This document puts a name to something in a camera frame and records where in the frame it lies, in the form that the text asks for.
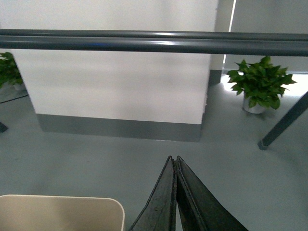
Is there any cream plastic laundry hamper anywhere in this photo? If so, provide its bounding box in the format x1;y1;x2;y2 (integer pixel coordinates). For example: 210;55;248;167
0;194;125;231

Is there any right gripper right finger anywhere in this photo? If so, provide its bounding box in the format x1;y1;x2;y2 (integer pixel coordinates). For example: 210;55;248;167
175;156;247;231

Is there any grey rack leg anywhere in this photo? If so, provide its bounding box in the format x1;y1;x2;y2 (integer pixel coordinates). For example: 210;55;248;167
257;92;308;150

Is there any green potted plant left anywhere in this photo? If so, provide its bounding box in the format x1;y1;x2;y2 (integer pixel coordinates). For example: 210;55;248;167
0;51;26;91

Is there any green potted plant right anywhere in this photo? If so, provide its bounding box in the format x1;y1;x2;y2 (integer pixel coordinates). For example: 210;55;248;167
227;56;296;114

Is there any green potted plant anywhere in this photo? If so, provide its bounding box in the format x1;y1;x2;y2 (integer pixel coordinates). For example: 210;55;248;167
0;51;26;91
227;56;296;114

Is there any grey clothes hanger rail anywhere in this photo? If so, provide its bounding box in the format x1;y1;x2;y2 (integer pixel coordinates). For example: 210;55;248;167
0;29;308;57

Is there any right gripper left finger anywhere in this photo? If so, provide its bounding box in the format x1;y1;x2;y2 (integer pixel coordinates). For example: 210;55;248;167
129;156;177;231

